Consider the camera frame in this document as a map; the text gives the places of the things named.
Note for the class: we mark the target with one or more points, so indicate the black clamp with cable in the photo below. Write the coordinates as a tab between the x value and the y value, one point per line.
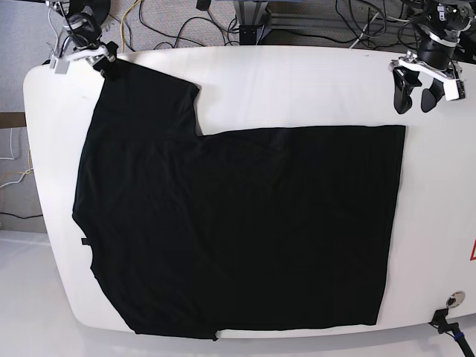
440	323

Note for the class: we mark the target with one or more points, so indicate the red warning triangle sticker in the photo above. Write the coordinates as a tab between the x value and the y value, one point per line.
473	253

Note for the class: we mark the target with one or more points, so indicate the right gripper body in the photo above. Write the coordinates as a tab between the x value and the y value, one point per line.
83	39

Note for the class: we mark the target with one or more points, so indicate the metal table grommet right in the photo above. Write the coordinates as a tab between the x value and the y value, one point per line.
455	299

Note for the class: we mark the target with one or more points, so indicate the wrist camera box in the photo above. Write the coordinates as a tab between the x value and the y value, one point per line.
59	64
454	90

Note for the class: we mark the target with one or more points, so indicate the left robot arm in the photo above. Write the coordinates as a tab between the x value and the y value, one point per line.
442	16

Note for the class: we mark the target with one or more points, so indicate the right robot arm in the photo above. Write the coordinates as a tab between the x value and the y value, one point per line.
100	11

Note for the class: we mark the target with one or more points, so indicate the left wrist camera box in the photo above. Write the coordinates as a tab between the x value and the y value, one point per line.
454	90

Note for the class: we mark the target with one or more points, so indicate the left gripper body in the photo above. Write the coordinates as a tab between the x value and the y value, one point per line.
434	54

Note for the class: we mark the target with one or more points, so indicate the aluminium frame post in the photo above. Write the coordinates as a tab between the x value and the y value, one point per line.
254	21

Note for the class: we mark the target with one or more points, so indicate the black T-shirt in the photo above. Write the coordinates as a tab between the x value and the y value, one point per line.
258	229

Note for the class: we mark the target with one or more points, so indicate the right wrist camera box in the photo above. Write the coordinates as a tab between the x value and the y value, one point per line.
59	64

